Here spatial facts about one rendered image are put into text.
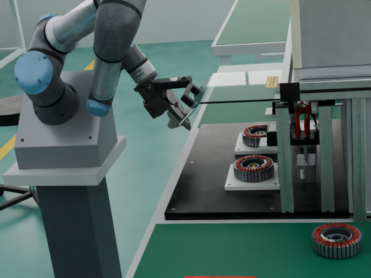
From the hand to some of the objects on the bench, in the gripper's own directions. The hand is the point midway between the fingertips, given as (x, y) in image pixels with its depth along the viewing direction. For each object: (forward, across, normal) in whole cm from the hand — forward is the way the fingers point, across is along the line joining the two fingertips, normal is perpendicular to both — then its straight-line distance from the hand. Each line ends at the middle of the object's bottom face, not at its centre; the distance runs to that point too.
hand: (189, 125), depth 218 cm
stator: (+16, 0, +16) cm, 23 cm away
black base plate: (+20, +12, +16) cm, 28 cm away
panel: (+30, +12, +37) cm, 49 cm away
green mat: (+31, +77, +34) cm, 89 cm away
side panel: (+39, +45, +49) cm, 77 cm away
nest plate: (+17, 0, +15) cm, 23 cm away
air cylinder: (+25, +24, +28) cm, 44 cm away
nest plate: (+17, +24, +15) cm, 34 cm away
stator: (+30, +58, +33) cm, 73 cm away
